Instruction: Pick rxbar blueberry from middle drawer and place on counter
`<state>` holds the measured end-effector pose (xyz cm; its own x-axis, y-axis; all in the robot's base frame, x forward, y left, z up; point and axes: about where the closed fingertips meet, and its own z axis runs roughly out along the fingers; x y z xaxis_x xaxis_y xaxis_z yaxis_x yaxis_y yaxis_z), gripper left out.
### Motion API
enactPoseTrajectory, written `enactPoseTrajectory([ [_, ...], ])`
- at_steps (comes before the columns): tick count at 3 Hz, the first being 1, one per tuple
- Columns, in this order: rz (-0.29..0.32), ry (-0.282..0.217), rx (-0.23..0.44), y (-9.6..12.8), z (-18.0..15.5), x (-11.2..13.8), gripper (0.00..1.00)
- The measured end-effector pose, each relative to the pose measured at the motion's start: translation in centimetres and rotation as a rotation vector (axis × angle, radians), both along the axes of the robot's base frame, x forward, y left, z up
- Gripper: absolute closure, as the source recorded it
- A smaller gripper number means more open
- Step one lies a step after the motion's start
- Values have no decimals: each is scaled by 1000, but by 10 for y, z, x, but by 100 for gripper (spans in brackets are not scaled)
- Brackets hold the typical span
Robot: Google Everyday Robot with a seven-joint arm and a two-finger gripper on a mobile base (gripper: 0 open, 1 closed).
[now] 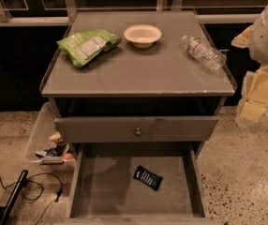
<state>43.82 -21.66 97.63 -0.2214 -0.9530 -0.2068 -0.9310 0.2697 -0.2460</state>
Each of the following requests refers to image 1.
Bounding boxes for white paper bowl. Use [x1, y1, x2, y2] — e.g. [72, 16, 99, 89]
[124, 24, 162, 49]

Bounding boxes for closed grey upper drawer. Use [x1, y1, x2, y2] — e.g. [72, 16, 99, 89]
[54, 116, 218, 143]

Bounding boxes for clear plastic water bottle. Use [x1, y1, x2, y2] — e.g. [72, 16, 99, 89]
[182, 36, 226, 71]

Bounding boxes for clear plastic storage bin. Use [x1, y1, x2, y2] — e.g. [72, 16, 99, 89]
[23, 102, 76, 172]

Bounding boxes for dark blue rxbar wrapper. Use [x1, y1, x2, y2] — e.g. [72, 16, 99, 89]
[133, 166, 163, 190]

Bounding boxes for open grey middle drawer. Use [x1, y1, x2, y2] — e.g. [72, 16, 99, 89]
[57, 142, 218, 225]

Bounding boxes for snack items in bin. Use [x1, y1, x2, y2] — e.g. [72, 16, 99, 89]
[35, 132, 75, 165]

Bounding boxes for black flat bar on floor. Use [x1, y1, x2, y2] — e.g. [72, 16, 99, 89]
[0, 170, 28, 225]

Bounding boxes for green chip bag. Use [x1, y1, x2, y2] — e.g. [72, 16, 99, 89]
[57, 29, 122, 68]

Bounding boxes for black cable on floor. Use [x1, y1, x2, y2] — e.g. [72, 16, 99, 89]
[0, 162, 64, 225]

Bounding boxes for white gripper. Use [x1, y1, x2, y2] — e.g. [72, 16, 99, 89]
[231, 25, 268, 127]

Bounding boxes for brass round drawer knob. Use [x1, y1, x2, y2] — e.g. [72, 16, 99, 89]
[134, 127, 142, 137]

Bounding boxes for grey wooden drawer cabinet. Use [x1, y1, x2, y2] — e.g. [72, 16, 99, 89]
[38, 10, 238, 225]

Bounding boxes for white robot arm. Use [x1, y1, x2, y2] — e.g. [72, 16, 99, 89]
[231, 5, 268, 127]

